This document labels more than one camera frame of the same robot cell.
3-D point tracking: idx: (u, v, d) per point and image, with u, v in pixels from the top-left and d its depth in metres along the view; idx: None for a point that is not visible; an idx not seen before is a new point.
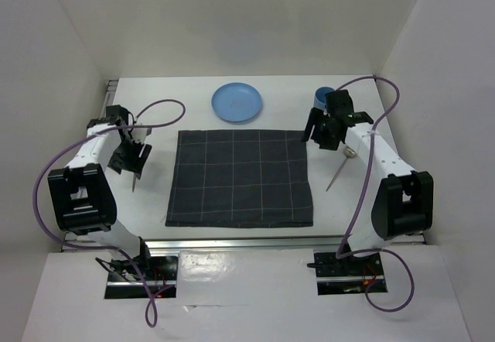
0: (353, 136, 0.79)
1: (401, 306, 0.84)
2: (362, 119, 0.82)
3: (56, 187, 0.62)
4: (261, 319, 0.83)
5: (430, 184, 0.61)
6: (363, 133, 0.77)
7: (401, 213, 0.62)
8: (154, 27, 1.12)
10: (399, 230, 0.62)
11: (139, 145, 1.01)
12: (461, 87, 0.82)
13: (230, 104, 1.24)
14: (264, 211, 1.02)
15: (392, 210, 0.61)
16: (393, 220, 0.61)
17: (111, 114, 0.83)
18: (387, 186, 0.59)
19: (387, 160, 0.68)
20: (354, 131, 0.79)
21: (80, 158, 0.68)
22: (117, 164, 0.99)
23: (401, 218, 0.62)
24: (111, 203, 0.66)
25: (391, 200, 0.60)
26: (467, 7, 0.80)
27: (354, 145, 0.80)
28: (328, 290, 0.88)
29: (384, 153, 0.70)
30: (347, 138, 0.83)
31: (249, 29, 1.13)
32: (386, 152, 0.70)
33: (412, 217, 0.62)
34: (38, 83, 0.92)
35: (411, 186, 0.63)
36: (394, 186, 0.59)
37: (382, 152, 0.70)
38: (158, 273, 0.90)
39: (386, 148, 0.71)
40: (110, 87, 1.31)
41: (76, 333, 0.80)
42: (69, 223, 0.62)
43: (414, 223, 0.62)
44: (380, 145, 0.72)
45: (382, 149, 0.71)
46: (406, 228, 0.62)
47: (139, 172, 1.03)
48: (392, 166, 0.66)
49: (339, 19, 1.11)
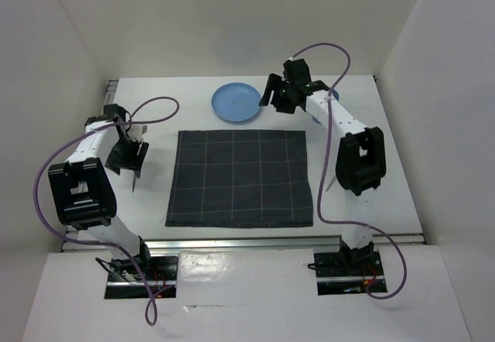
0: (311, 104, 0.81)
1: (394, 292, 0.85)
2: (318, 86, 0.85)
3: (57, 182, 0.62)
4: (261, 319, 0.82)
5: (381, 136, 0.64)
6: (320, 100, 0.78)
7: (359, 166, 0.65)
8: (155, 27, 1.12)
10: (361, 182, 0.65)
11: (136, 144, 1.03)
12: (461, 87, 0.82)
13: (230, 104, 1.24)
14: (264, 211, 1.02)
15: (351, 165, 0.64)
16: (355, 174, 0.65)
17: (109, 112, 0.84)
18: (345, 145, 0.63)
19: (343, 121, 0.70)
20: (311, 99, 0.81)
21: (80, 152, 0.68)
22: (117, 164, 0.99)
23: (360, 170, 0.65)
24: (111, 197, 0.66)
25: (349, 155, 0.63)
26: (466, 7, 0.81)
27: (313, 112, 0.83)
28: (327, 290, 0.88)
29: (339, 114, 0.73)
30: (306, 106, 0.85)
31: (249, 29, 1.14)
32: (341, 112, 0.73)
33: (370, 171, 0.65)
34: (38, 82, 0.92)
35: (366, 141, 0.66)
36: (352, 143, 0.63)
37: (338, 114, 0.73)
38: (158, 273, 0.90)
39: (340, 108, 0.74)
40: (110, 87, 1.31)
41: (76, 333, 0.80)
42: (70, 217, 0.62)
43: (373, 175, 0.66)
44: (336, 107, 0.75)
45: (337, 110, 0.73)
46: (367, 180, 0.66)
47: (139, 170, 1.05)
48: (347, 126, 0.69)
49: (339, 20, 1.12)
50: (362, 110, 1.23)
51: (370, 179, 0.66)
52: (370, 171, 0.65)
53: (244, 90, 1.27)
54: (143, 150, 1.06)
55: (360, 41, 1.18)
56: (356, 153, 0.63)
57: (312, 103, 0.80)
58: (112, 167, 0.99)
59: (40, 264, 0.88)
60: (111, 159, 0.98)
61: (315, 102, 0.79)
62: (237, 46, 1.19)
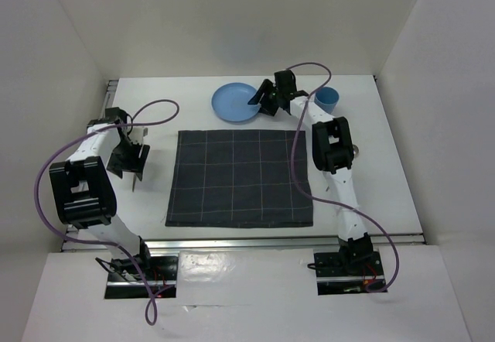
0: (293, 106, 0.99)
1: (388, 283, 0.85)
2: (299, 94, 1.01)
3: (57, 180, 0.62)
4: (261, 320, 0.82)
5: (346, 124, 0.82)
6: (299, 101, 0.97)
7: (330, 148, 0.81)
8: (154, 27, 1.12)
10: (332, 162, 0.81)
11: (137, 146, 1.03)
12: (461, 87, 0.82)
13: (229, 104, 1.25)
14: (264, 211, 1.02)
15: (322, 147, 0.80)
16: (326, 155, 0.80)
17: (110, 115, 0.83)
18: (316, 130, 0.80)
19: (315, 114, 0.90)
20: (293, 103, 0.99)
21: (81, 152, 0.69)
22: (118, 166, 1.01)
23: (332, 152, 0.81)
24: (112, 196, 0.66)
25: (320, 138, 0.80)
26: (467, 6, 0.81)
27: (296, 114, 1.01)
28: (328, 290, 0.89)
29: (314, 111, 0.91)
30: (291, 111, 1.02)
31: (249, 29, 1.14)
32: (315, 109, 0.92)
33: (340, 152, 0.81)
34: (39, 83, 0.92)
35: (336, 130, 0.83)
36: (322, 129, 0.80)
37: (313, 110, 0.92)
38: (158, 273, 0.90)
39: (316, 107, 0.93)
40: (110, 87, 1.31)
41: (76, 332, 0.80)
42: (70, 216, 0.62)
43: (343, 155, 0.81)
44: (312, 105, 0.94)
45: (312, 107, 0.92)
46: (338, 160, 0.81)
47: (141, 172, 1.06)
48: (319, 118, 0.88)
49: (339, 20, 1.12)
50: (362, 110, 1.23)
51: (340, 159, 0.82)
52: (340, 152, 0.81)
53: (244, 90, 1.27)
54: (145, 153, 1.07)
55: (359, 41, 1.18)
56: (326, 137, 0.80)
57: (293, 105, 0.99)
58: (115, 169, 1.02)
59: (40, 264, 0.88)
60: (113, 162, 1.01)
61: (295, 104, 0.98)
62: (237, 46, 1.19)
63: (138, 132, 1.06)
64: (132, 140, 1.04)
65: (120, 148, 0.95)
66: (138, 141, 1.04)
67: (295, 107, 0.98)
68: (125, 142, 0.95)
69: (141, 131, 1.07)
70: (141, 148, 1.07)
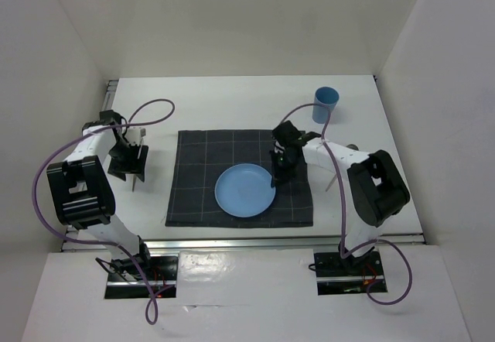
0: (312, 154, 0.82)
1: (394, 300, 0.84)
2: (309, 137, 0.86)
3: (56, 181, 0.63)
4: (261, 319, 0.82)
5: (388, 158, 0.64)
6: (315, 145, 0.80)
7: (379, 195, 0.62)
8: (154, 26, 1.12)
10: (386, 213, 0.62)
11: (136, 148, 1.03)
12: (461, 87, 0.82)
13: (237, 191, 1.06)
14: (264, 211, 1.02)
15: (370, 194, 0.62)
16: (377, 203, 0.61)
17: (105, 117, 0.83)
18: (355, 176, 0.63)
19: (345, 156, 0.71)
20: (308, 148, 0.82)
21: (78, 153, 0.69)
22: (118, 169, 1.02)
23: (383, 200, 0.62)
24: (111, 196, 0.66)
25: (363, 184, 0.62)
26: (468, 7, 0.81)
27: (315, 160, 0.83)
28: (328, 290, 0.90)
29: (340, 152, 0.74)
30: (307, 158, 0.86)
31: (249, 29, 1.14)
32: (341, 150, 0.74)
33: (392, 196, 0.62)
34: (38, 83, 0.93)
35: (377, 168, 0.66)
36: (360, 172, 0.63)
37: (339, 151, 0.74)
38: (158, 273, 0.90)
39: (340, 147, 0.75)
40: (110, 87, 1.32)
41: (76, 332, 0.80)
42: (69, 217, 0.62)
43: (397, 202, 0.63)
44: (335, 147, 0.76)
45: (337, 149, 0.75)
46: (393, 209, 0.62)
47: (142, 174, 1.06)
48: (351, 159, 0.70)
49: (339, 20, 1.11)
50: (362, 110, 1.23)
51: (395, 207, 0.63)
52: (393, 197, 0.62)
53: (232, 173, 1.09)
54: (144, 153, 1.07)
55: (359, 41, 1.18)
56: (369, 179, 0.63)
57: (311, 151, 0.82)
58: (117, 173, 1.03)
59: (40, 264, 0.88)
60: (114, 165, 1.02)
61: (312, 149, 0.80)
62: (237, 46, 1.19)
63: (136, 134, 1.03)
64: (130, 141, 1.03)
65: (117, 150, 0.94)
66: (135, 141, 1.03)
67: (313, 152, 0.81)
68: (122, 145, 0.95)
69: (138, 132, 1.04)
70: (140, 148, 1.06)
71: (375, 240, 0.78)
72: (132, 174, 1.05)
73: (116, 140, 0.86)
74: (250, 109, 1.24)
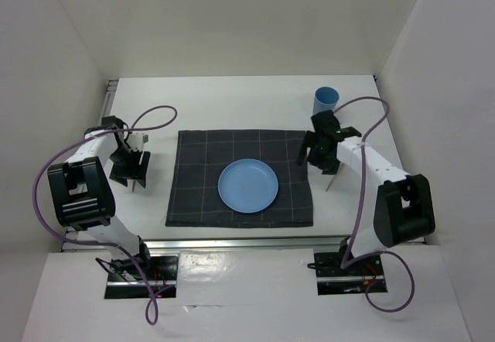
0: (343, 152, 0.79)
1: (397, 309, 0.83)
2: (350, 134, 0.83)
3: (56, 182, 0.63)
4: (261, 319, 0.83)
5: (426, 185, 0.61)
6: (353, 145, 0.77)
7: (402, 220, 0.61)
8: (154, 25, 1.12)
10: (404, 237, 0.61)
11: (138, 152, 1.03)
12: (461, 87, 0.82)
13: (239, 189, 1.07)
14: (263, 211, 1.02)
15: (394, 217, 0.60)
16: (397, 227, 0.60)
17: (107, 124, 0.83)
18: (384, 194, 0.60)
19: (380, 169, 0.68)
20: (343, 145, 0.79)
21: (79, 155, 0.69)
22: (120, 174, 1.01)
23: (404, 225, 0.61)
24: (111, 197, 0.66)
25: (390, 205, 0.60)
26: (469, 7, 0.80)
27: (346, 160, 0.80)
28: (328, 290, 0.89)
29: (376, 162, 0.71)
30: (338, 155, 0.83)
31: (249, 30, 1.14)
32: (378, 160, 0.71)
33: (415, 224, 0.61)
34: (38, 83, 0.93)
35: (409, 190, 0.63)
36: (391, 193, 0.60)
37: (375, 161, 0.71)
38: (158, 273, 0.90)
39: (377, 156, 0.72)
40: (110, 87, 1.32)
41: (76, 332, 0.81)
42: (69, 217, 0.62)
43: (419, 230, 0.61)
44: (372, 155, 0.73)
45: (374, 158, 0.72)
46: (413, 236, 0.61)
47: (144, 179, 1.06)
48: (386, 174, 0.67)
49: (339, 20, 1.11)
50: (362, 110, 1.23)
51: (415, 234, 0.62)
52: (416, 225, 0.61)
53: (237, 169, 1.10)
54: (145, 159, 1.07)
55: (359, 40, 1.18)
56: (397, 202, 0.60)
57: (345, 148, 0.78)
58: (118, 178, 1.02)
59: (40, 264, 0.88)
60: (114, 170, 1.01)
61: (346, 148, 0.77)
62: (237, 46, 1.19)
63: (138, 138, 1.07)
64: (132, 146, 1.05)
65: (118, 155, 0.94)
66: (136, 147, 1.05)
67: (347, 152, 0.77)
68: (124, 150, 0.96)
69: (140, 138, 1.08)
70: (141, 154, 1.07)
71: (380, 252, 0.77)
72: (133, 179, 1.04)
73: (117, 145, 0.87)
74: (250, 109, 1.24)
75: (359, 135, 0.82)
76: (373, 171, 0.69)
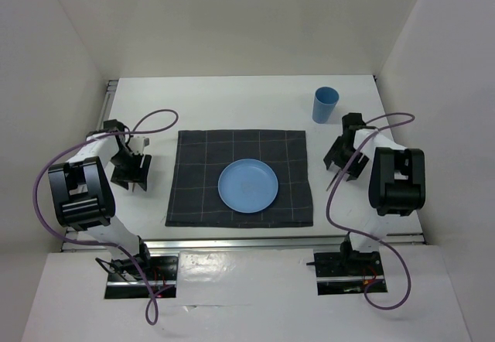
0: (359, 137, 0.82)
1: (395, 306, 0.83)
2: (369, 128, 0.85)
3: (56, 181, 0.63)
4: (261, 319, 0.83)
5: (421, 157, 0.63)
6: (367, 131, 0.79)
7: (392, 183, 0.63)
8: (154, 26, 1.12)
10: (390, 201, 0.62)
11: (138, 157, 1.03)
12: (461, 87, 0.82)
13: (240, 189, 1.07)
14: (263, 210, 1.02)
15: (384, 175, 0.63)
16: (385, 187, 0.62)
17: (108, 128, 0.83)
18: (378, 152, 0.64)
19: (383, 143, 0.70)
20: (360, 132, 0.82)
21: (80, 155, 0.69)
22: (121, 178, 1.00)
23: (393, 188, 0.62)
24: (111, 198, 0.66)
25: (381, 164, 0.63)
26: (469, 8, 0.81)
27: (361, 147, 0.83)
28: (328, 290, 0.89)
29: (381, 141, 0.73)
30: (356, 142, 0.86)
31: (249, 31, 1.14)
32: (384, 140, 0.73)
33: (405, 191, 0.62)
34: (38, 83, 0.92)
35: (407, 164, 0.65)
36: (385, 153, 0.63)
37: (381, 139, 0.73)
38: (158, 273, 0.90)
39: (385, 138, 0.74)
40: (110, 87, 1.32)
41: (76, 332, 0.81)
42: (69, 217, 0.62)
43: (408, 199, 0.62)
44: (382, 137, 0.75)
45: (381, 138, 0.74)
46: (400, 202, 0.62)
47: (144, 182, 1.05)
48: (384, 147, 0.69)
49: (339, 20, 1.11)
50: (362, 110, 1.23)
51: (404, 203, 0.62)
52: (405, 192, 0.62)
53: (237, 169, 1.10)
54: (146, 162, 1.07)
55: (359, 40, 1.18)
56: (390, 164, 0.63)
57: (360, 135, 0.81)
58: (119, 181, 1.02)
59: (40, 264, 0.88)
60: (116, 173, 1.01)
61: (362, 133, 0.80)
62: (238, 46, 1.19)
63: (139, 142, 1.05)
64: (133, 150, 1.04)
65: (120, 159, 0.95)
66: (138, 151, 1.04)
67: (361, 137, 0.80)
68: (125, 153, 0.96)
69: (141, 142, 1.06)
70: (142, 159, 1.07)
71: (377, 239, 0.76)
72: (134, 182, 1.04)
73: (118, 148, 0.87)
74: (250, 109, 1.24)
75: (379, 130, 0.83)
76: (376, 146, 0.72)
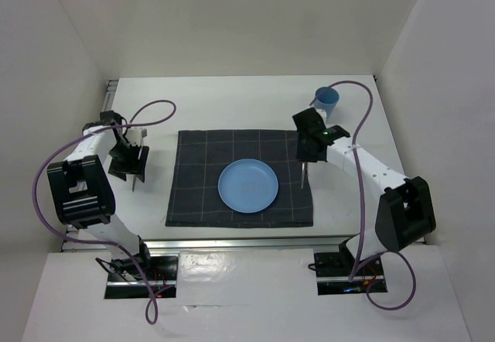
0: (336, 156, 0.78)
1: (399, 305, 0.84)
2: (337, 134, 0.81)
3: (56, 180, 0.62)
4: (261, 319, 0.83)
5: (425, 186, 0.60)
6: (345, 149, 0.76)
7: (405, 224, 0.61)
8: (155, 26, 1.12)
10: (408, 241, 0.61)
11: (136, 148, 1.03)
12: (461, 87, 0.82)
13: (240, 188, 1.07)
14: (263, 210, 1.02)
15: (397, 221, 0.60)
16: (401, 232, 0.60)
17: (105, 119, 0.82)
18: (388, 203, 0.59)
19: (377, 174, 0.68)
20: (334, 150, 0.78)
21: (78, 152, 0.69)
22: (118, 169, 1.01)
23: (407, 229, 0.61)
24: (111, 196, 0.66)
25: (394, 213, 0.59)
26: (469, 8, 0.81)
27: (339, 163, 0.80)
28: (328, 290, 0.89)
29: (371, 165, 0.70)
30: (328, 157, 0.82)
31: (249, 31, 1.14)
32: (373, 164, 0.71)
33: (418, 226, 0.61)
34: (38, 83, 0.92)
35: (408, 193, 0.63)
36: (394, 201, 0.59)
37: (370, 165, 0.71)
38: (158, 273, 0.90)
39: (371, 160, 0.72)
40: (110, 87, 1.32)
41: (76, 331, 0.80)
42: (69, 216, 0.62)
43: (421, 230, 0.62)
44: (365, 158, 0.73)
45: (368, 162, 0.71)
46: (414, 236, 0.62)
47: (141, 174, 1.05)
48: (383, 179, 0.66)
49: (339, 20, 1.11)
50: (362, 110, 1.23)
51: (418, 235, 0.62)
52: (418, 225, 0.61)
53: (237, 169, 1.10)
54: (144, 153, 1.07)
55: (359, 41, 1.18)
56: (401, 208, 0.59)
57: (336, 153, 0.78)
58: (117, 172, 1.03)
59: (40, 264, 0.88)
60: (114, 165, 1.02)
61: (339, 153, 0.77)
62: (238, 46, 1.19)
63: (137, 133, 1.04)
64: (130, 141, 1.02)
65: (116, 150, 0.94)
66: (135, 141, 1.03)
67: (340, 156, 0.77)
68: (121, 145, 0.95)
69: (138, 132, 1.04)
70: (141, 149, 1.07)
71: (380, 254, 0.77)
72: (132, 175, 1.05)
73: (116, 140, 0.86)
74: (250, 109, 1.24)
75: (346, 134, 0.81)
76: (368, 177, 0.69)
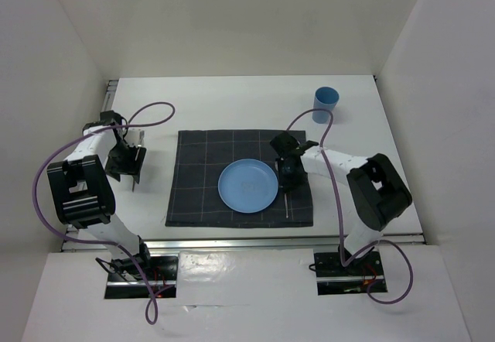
0: (310, 162, 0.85)
1: (395, 299, 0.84)
2: (308, 145, 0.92)
3: (55, 179, 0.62)
4: (261, 320, 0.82)
5: (386, 160, 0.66)
6: (314, 153, 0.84)
7: (382, 200, 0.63)
8: (155, 26, 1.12)
10: (390, 216, 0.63)
11: (133, 148, 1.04)
12: (461, 87, 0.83)
13: (240, 188, 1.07)
14: (263, 210, 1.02)
15: (370, 197, 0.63)
16: (380, 207, 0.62)
17: (106, 120, 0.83)
18: (354, 180, 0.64)
19: (343, 162, 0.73)
20: (307, 156, 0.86)
21: (78, 152, 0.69)
22: (115, 169, 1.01)
23: (385, 203, 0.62)
24: (111, 196, 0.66)
25: (363, 189, 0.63)
26: (469, 8, 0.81)
27: (315, 169, 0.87)
28: (327, 290, 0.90)
29: (338, 159, 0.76)
30: (305, 167, 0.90)
31: (248, 30, 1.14)
32: (338, 157, 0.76)
33: (394, 199, 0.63)
34: (37, 83, 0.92)
35: (376, 171, 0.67)
36: (359, 176, 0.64)
37: (336, 158, 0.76)
38: (158, 273, 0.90)
39: (338, 155, 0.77)
40: (110, 87, 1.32)
41: (76, 332, 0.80)
42: (69, 216, 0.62)
43: (400, 204, 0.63)
44: (332, 154, 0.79)
45: (335, 156, 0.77)
46: (395, 210, 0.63)
47: (138, 175, 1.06)
48: (349, 164, 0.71)
49: (339, 20, 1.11)
50: (362, 110, 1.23)
51: (398, 210, 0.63)
52: (394, 199, 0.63)
53: (237, 169, 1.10)
54: (141, 155, 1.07)
55: (359, 40, 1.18)
56: (370, 184, 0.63)
57: (309, 159, 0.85)
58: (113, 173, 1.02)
59: (40, 265, 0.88)
60: (110, 166, 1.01)
61: (310, 157, 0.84)
62: (237, 46, 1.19)
63: (134, 134, 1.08)
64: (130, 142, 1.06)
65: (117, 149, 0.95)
66: (134, 142, 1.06)
67: (311, 160, 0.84)
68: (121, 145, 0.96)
69: (138, 133, 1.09)
70: (138, 151, 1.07)
71: (375, 243, 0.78)
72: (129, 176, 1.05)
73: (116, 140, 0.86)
74: (250, 109, 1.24)
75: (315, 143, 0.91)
76: (336, 167, 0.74)
